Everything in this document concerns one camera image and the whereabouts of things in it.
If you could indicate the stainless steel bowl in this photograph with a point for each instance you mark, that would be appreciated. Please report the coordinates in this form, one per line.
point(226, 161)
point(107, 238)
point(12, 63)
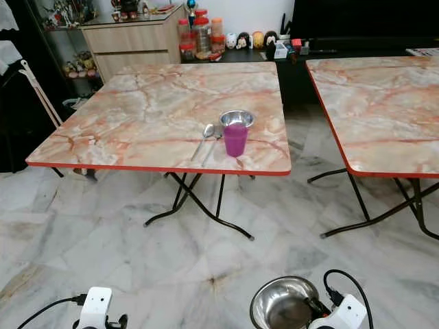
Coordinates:
point(281, 308)
point(236, 118)

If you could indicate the purple plastic cup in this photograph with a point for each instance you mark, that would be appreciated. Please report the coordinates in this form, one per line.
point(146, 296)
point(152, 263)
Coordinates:
point(236, 140)

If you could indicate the steel fork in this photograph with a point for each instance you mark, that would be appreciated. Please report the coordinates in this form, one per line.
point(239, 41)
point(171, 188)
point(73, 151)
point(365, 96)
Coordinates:
point(212, 147)

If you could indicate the steel spoon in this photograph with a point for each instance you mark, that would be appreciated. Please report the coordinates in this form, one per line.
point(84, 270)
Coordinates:
point(208, 130)

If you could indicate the white folded rack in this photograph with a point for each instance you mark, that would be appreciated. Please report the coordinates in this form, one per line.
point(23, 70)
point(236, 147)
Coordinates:
point(41, 92)

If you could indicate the glass display cabinet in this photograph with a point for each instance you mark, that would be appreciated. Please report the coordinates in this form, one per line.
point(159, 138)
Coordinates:
point(82, 65)

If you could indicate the small white box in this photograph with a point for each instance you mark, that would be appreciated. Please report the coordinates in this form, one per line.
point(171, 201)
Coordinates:
point(280, 51)

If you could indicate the dark round doll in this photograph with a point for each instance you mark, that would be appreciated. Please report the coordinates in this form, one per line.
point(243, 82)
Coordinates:
point(271, 40)

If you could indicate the yellow round doll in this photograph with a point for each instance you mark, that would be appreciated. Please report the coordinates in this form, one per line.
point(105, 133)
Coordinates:
point(258, 40)

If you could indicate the white hanging cloth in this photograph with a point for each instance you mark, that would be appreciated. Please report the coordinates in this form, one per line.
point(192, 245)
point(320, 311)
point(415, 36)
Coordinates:
point(10, 56)
point(8, 15)

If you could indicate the light wood drawer cabinet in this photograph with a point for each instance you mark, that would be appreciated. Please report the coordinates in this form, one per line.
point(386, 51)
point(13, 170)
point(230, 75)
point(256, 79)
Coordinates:
point(130, 41)

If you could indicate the white round doll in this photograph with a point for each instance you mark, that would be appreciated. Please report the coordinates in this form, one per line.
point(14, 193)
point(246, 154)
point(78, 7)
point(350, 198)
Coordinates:
point(230, 41)

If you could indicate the large clear jar red lid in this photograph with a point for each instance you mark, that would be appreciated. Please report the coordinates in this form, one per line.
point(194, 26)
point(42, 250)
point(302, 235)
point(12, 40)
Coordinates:
point(202, 38)

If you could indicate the black flat television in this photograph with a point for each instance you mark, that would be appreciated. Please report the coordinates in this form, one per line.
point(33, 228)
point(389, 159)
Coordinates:
point(363, 17)

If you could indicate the slim clear jar red lid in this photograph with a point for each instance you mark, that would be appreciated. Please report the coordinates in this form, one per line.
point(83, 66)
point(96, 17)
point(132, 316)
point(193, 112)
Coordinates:
point(183, 32)

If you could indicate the orange filled jar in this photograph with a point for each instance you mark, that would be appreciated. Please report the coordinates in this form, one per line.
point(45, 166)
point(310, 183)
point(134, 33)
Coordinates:
point(217, 29)

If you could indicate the blue ball trophy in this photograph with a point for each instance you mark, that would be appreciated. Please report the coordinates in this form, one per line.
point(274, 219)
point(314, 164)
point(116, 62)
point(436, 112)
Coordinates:
point(191, 9)

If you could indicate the black folding table leg frame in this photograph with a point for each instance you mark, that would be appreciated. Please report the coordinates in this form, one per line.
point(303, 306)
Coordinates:
point(220, 195)
point(359, 195)

